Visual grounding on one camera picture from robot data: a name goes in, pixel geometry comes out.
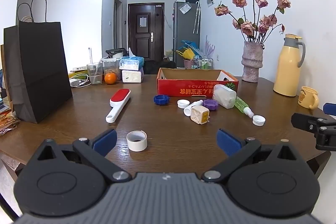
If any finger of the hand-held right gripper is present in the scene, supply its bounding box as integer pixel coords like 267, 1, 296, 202
323, 103, 336, 116
291, 112, 336, 151

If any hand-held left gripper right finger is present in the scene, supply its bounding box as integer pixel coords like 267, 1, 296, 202
201, 128, 300, 183

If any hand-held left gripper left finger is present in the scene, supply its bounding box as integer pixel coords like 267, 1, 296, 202
36, 129, 132, 183

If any green spray bottle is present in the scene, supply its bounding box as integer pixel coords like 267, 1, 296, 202
234, 96, 255, 118

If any purple plastic cap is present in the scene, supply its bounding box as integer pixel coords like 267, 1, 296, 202
203, 99, 218, 111

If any red white lint brush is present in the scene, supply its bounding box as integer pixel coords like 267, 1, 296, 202
106, 89, 131, 123

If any small white bottle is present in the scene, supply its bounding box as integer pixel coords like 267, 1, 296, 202
184, 100, 204, 117

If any blue plastic cap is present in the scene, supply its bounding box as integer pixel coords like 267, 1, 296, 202
154, 94, 170, 105

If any printed cardboard box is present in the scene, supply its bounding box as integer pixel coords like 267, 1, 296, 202
157, 68, 239, 97

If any yellow mug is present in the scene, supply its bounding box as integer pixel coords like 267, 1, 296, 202
297, 86, 319, 109

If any white tape roll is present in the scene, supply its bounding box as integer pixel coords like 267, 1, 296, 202
126, 131, 148, 152

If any cream square box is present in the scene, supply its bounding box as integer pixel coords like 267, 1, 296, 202
190, 105, 210, 125

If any clear glass cup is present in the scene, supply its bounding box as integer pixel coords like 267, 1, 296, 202
87, 63, 103, 85

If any purple tissue pack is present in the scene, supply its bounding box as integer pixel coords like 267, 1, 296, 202
121, 68, 144, 83

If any yellow flat box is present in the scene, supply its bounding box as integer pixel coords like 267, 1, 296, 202
69, 70, 88, 80

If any clear plastic snack jar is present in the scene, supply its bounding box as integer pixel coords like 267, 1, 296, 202
102, 58, 122, 81

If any mauve ceramic vase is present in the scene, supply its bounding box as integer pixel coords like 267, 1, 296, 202
241, 41, 264, 83

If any metal trolley rack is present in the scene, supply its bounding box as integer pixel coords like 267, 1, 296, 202
196, 56, 213, 69

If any blue tissue pack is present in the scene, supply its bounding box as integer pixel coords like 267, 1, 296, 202
119, 48, 145, 70

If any white appliance black lid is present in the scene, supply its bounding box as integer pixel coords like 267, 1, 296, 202
106, 48, 126, 60

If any yellow plastic container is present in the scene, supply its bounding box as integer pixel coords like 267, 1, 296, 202
176, 48, 195, 60

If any black paper bag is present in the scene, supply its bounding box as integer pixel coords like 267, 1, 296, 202
3, 0, 73, 124

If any orange snack packet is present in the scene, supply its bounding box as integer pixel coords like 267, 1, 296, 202
0, 111, 21, 136

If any blue plastic rack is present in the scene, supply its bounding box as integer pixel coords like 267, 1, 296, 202
181, 40, 200, 52

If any dark brown door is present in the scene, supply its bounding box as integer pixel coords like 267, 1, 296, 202
128, 3, 164, 61

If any dried pink roses bouquet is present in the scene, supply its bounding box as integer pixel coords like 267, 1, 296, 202
215, 0, 291, 44

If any grey fridge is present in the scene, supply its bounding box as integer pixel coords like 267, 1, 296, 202
173, 0, 200, 68

